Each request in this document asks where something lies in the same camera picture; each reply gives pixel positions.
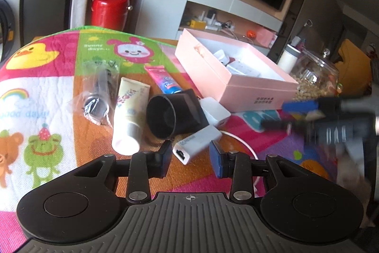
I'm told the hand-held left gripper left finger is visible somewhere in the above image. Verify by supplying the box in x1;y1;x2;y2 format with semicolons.
72;140;173;204

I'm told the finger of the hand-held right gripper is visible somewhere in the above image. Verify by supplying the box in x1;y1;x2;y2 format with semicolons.
262;118;316;131
281;97;342;114

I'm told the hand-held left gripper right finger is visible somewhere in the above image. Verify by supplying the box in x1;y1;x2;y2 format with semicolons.
209;140;300;204

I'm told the white network adapter with cable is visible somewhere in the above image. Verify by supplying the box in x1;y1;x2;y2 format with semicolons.
172;124;259;191

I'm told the white charger block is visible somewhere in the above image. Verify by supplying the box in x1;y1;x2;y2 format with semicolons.
199;97;231;127

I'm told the pink cardboard box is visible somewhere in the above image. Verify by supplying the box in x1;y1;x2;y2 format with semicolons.
175;28;299;114

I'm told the black dryer nozzle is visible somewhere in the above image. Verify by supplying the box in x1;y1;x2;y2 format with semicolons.
146;89;209;139

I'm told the cream lotion tube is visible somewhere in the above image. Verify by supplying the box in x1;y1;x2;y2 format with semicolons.
112;77;150;156

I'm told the pink toothpaste tube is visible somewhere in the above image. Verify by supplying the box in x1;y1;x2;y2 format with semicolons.
144;65;182;94

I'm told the black item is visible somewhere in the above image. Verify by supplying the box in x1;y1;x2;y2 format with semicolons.
69;60;120;127

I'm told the glass jar of beans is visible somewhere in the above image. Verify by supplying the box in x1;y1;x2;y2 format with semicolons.
292;48;340;102

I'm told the white cylindrical bottle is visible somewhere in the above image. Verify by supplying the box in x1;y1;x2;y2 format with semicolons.
278;44;301;74

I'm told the white packet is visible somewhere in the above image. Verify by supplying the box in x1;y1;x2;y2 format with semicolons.
226;61;262;78

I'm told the small pink box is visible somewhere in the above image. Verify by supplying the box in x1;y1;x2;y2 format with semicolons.
256;26;278;48

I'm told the white plug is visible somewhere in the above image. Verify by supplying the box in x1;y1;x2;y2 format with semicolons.
213;50;235;65

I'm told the colourful cartoon mat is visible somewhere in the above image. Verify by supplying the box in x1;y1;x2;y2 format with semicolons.
0;25;370;244

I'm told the red canister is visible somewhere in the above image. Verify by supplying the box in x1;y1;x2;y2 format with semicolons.
90;0;132;32

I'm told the white washing machine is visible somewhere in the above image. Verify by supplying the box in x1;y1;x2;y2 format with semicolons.
0;0;28;61

